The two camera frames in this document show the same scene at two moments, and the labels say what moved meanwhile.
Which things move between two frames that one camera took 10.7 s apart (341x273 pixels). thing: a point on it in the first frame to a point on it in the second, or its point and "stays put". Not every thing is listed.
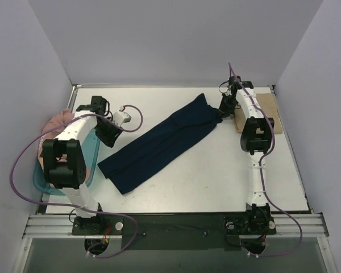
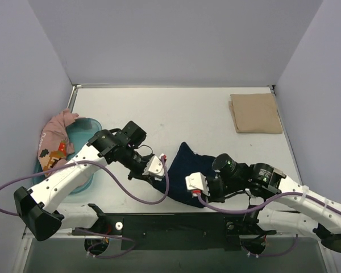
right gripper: (225, 105) to (211, 190)
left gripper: (108, 135) to (140, 173)
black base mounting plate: (176, 231) stays put
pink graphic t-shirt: (51, 128) stays put
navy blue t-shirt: (161, 147) to (183, 162)
